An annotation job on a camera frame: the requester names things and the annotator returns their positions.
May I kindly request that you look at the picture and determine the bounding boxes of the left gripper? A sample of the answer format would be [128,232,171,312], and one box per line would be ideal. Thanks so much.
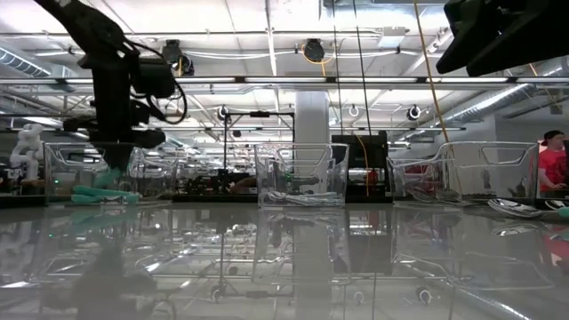
[61,48,168,176]

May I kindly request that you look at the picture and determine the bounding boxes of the spoons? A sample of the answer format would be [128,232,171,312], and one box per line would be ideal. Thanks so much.
[266,190,312,206]

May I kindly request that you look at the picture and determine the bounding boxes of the clear plastic bin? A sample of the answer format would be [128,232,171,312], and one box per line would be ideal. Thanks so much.
[387,140,542,205]
[44,141,180,206]
[253,142,350,209]

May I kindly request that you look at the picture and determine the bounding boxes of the white humanoid robot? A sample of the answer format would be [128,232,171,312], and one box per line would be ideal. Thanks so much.
[8,123,48,181]

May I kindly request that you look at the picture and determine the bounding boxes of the person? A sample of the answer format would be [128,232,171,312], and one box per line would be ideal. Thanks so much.
[535,129,569,199]

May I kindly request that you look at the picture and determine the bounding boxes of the black equipment rack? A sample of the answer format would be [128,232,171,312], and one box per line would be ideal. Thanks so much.
[331,132,392,204]

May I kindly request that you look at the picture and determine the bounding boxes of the long ceiling light strip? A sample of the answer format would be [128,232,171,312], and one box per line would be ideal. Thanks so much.
[0,76,569,86]

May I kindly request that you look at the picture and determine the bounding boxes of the white building column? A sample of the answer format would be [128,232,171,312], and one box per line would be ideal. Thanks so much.
[295,91,331,146]

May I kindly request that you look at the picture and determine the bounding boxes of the silver ventilation duct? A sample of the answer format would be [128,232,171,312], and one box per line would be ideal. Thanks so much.
[437,55,569,130]
[0,46,76,80]

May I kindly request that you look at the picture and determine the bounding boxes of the yellow hanging cable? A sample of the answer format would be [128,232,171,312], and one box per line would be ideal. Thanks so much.
[413,0,466,199]

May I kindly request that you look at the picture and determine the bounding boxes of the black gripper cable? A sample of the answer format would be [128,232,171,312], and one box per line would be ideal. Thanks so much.
[122,38,188,126]

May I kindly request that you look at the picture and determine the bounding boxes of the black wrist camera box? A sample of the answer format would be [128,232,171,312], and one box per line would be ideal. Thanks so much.
[132,57,177,100]

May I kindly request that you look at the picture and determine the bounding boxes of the black table frame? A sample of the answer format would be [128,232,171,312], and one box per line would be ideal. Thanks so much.
[0,190,569,210]

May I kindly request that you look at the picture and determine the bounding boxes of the black ceiling cable reel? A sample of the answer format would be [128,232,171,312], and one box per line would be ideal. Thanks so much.
[159,38,196,76]
[304,38,326,62]

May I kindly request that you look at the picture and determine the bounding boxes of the black hanging cable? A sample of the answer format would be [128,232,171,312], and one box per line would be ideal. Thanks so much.
[332,0,342,134]
[353,0,373,137]

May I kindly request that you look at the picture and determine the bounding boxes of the black metal camera rig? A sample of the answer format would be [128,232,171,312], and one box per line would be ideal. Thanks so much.
[221,110,297,192]

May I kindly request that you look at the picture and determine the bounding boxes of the orange cable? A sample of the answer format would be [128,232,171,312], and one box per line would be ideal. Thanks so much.
[354,132,371,197]

